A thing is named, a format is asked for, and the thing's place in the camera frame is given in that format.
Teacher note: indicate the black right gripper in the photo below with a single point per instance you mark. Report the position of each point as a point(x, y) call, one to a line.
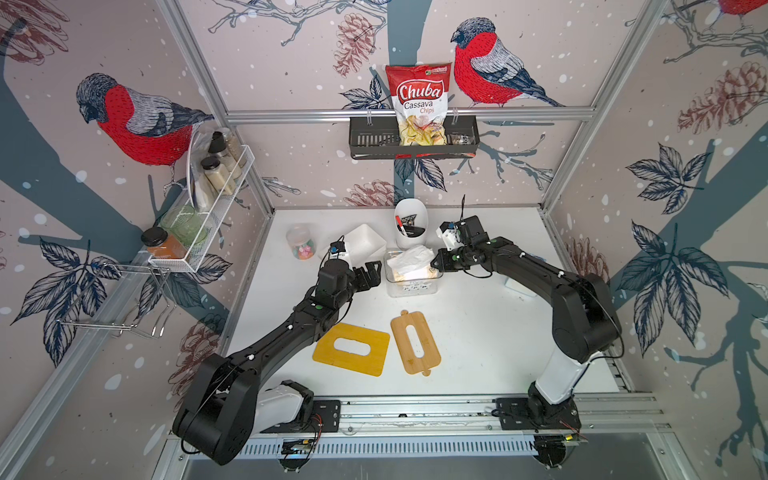
point(442, 266)

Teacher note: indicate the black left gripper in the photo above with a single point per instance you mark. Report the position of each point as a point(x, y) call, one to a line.
point(374, 277)

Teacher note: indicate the clear plastic tissue box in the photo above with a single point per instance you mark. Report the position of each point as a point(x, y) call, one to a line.
point(424, 281)

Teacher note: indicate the bamboo tissue box lid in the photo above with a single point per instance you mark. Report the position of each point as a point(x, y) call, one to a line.
point(416, 345)

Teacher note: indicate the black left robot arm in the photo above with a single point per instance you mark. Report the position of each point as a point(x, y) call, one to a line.
point(219, 409)

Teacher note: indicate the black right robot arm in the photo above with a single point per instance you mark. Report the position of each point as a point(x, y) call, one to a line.
point(583, 319)

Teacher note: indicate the blue white tissue pack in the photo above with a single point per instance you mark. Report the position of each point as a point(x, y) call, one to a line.
point(519, 288)

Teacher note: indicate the white rectangular bin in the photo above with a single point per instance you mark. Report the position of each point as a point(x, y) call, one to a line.
point(364, 245)

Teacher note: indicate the white pen holder cup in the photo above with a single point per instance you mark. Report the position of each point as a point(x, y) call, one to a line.
point(411, 220)

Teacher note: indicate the clear jar with candies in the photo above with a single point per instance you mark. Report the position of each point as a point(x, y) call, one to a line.
point(300, 242)

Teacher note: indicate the yellow plastic lid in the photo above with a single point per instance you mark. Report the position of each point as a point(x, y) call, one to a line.
point(353, 348)

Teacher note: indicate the red Chuba chips bag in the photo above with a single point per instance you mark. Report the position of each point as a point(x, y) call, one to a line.
point(419, 96)

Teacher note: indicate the beige spice bottle front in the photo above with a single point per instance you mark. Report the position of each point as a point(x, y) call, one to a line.
point(218, 175)

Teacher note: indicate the beige spice bottle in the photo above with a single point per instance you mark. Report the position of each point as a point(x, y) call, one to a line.
point(218, 147)
point(218, 175)

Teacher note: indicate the green jar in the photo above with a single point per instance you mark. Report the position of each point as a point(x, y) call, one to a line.
point(186, 224)

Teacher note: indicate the beige spice bottle back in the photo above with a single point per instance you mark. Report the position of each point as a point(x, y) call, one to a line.
point(218, 147)

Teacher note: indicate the orange spice jar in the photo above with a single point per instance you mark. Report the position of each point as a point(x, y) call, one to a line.
point(161, 244)

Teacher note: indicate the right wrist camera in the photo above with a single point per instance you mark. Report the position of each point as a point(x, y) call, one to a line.
point(465, 232)

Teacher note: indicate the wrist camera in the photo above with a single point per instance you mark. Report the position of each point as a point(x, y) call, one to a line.
point(338, 251)
point(465, 232)

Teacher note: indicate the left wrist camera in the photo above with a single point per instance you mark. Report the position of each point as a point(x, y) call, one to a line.
point(338, 251)

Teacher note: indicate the black wire wall basket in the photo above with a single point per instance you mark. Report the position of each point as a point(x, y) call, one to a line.
point(378, 139)

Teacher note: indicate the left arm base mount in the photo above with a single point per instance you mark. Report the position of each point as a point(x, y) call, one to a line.
point(293, 408)

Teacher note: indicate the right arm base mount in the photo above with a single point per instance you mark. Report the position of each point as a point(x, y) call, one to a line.
point(518, 413)

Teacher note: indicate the white wire spice rack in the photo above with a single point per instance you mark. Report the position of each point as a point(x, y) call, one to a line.
point(200, 194)

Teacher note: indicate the metal wire hook rack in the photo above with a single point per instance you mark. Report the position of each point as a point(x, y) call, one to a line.
point(121, 299)

